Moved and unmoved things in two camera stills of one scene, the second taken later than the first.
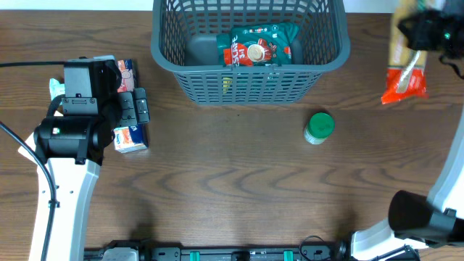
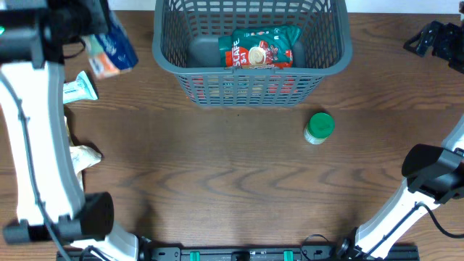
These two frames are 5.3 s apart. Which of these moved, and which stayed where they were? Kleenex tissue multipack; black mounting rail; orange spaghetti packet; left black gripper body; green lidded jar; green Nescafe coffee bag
Moved: Kleenex tissue multipack; left black gripper body; orange spaghetti packet
Stayed: black mounting rail; green Nescafe coffee bag; green lidded jar
